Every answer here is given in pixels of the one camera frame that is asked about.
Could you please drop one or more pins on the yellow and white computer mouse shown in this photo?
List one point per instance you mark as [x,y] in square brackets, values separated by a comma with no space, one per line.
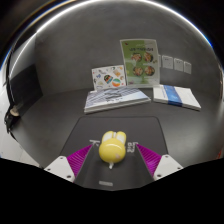
[112,150]

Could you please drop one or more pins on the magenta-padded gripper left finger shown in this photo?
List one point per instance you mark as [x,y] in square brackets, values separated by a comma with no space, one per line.
[61,166]

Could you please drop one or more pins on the white sticker sheet card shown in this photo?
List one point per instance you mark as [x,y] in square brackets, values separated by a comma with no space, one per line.
[108,77]

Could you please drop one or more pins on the grey striped magazine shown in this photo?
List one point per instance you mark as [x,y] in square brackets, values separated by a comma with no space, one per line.
[115,98]

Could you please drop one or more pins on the white book with blue stripe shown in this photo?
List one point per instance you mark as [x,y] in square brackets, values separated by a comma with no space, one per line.
[186,96]

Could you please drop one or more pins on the black mouse pad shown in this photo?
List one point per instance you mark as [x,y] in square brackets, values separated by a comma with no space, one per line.
[100,126]

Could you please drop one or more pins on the green food poster card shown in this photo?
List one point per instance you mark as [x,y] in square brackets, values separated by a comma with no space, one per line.
[139,63]

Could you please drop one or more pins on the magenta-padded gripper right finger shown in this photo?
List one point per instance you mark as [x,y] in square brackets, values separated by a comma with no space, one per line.
[166,166]

